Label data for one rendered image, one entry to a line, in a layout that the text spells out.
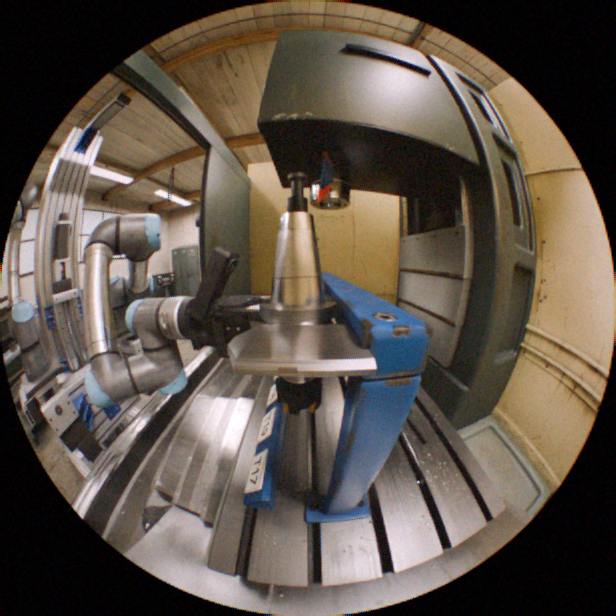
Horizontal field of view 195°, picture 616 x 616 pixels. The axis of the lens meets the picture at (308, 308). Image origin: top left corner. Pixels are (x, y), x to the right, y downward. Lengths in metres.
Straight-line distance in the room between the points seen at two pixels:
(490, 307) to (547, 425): 0.62
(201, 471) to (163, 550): 0.30
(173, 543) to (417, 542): 0.48
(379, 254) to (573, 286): 1.58
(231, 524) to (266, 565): 0.09
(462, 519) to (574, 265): 0.82
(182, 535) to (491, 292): 1.05
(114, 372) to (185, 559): 0.43
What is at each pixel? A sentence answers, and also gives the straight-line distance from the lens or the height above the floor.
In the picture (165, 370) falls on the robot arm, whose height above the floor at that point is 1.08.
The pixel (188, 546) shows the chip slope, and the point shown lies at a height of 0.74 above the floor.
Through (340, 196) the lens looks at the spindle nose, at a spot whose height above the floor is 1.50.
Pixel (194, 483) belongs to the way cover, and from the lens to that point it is 0.64.
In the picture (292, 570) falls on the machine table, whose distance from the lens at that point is 0.36.
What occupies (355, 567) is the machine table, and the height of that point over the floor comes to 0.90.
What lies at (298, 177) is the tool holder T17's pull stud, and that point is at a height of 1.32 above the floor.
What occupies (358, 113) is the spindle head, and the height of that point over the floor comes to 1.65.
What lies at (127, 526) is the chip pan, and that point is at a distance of 0.78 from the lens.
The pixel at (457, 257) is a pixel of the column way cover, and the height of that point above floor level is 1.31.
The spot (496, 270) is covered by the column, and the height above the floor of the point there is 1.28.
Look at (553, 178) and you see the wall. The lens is 1.03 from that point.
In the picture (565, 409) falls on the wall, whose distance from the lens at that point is 0.99.
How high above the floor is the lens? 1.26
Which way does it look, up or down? 14 degrees down
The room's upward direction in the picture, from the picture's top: straight up
